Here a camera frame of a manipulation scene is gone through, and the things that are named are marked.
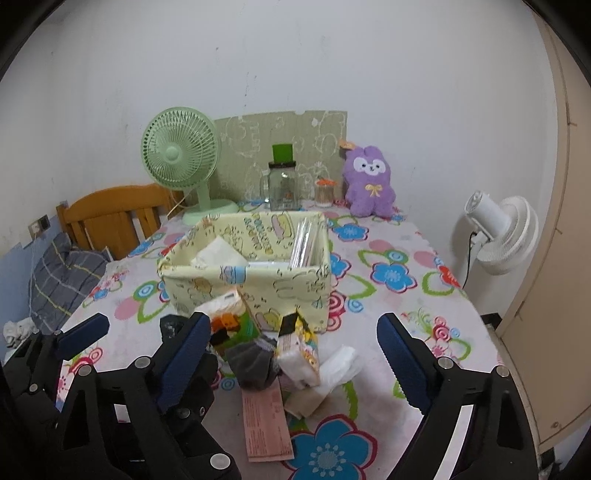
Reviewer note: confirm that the wooden headboard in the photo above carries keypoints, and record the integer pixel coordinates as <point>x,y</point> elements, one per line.
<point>106,217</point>

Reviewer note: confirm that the glass jar green lid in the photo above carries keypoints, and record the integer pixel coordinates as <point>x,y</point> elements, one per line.
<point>282,189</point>

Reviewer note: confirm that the yellow printed fabric storage box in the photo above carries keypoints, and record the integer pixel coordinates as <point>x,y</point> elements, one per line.
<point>295,288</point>

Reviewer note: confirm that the black plastic bag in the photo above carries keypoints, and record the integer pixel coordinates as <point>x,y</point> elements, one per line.
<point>171,328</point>

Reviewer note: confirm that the white crumpled cloth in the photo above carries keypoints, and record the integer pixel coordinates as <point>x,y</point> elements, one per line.
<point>17,332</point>

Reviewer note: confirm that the beige wardrobe door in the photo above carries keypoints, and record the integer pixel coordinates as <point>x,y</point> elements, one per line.
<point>563,230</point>

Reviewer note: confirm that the white clip fan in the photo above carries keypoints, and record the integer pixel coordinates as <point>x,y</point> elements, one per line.
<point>508,235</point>

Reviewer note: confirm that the grey socks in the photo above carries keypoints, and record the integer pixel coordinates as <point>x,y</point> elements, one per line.
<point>251,362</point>

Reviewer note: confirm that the beige cloth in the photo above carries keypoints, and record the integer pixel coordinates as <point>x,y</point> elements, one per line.
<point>302,401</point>

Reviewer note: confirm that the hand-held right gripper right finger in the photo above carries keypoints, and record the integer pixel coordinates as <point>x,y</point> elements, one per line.
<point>408,364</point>

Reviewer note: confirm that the yellow cartoon tissue pack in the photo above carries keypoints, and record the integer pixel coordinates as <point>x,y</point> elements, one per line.
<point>300,355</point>

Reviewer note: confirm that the small jar orange lid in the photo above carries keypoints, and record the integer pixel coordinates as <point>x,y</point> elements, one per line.
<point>324,194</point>

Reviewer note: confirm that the purple plush rabbit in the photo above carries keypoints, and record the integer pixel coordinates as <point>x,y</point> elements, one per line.
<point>369,184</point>

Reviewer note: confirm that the white plastic bag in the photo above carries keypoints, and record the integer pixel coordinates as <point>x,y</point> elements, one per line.
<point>339,367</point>

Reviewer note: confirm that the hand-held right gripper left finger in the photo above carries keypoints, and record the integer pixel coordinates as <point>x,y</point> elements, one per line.
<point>184,360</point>

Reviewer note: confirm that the grey plaid pillow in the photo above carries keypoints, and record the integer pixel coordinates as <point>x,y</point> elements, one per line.
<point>64,281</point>

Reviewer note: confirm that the green desk fan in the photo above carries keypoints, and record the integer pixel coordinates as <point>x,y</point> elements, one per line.
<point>178,152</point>

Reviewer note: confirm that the pink tissue packet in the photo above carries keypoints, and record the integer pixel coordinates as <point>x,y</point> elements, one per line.
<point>268,429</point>

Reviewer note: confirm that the floral tablecloth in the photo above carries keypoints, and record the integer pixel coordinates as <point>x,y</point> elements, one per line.
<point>401,304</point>

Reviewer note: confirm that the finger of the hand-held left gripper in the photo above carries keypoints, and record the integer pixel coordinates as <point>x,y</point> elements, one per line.
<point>83,334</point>
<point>205,383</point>

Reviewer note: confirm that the green tissue pack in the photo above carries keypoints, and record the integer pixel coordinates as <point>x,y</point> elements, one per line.
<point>226,304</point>

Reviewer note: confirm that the white tissue pack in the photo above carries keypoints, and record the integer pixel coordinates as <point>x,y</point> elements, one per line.
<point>217,251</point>

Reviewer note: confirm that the wall socket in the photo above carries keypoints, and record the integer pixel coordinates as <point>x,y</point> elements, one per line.
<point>39,224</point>

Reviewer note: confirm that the printed cardboard sheet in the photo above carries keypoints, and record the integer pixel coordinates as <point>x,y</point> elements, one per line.
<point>258,134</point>

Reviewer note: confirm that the clear plastic packet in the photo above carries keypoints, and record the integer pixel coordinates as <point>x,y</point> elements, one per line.
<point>305,242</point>

